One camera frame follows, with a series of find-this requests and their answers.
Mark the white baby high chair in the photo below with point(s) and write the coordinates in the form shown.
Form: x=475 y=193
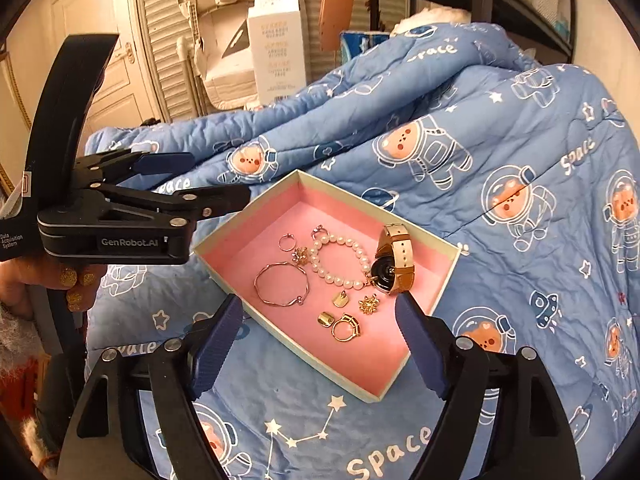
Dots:
x=221 y=50

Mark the white panel door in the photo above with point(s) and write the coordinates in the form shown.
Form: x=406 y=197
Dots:
x=29 y=46

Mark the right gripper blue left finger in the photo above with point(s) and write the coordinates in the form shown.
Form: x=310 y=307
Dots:
x=210 y=341

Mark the white tall cardboard box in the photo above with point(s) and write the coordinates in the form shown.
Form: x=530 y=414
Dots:
x=275 y=28

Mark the mint box pink interior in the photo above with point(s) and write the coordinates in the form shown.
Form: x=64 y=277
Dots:
x=250 y=256

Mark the left hand gold nails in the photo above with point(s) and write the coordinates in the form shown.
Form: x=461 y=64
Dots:
x=79 y=282

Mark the white plastic bag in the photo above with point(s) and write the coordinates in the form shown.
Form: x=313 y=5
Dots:
x=438 y=14

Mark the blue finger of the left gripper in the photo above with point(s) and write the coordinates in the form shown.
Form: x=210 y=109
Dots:
x=115 y=167
x=196 y=203

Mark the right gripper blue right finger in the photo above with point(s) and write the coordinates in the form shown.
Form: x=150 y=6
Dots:
x=429 y=341

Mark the rose gold wrist watch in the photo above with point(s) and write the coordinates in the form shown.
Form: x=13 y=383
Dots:
x=393 y=270

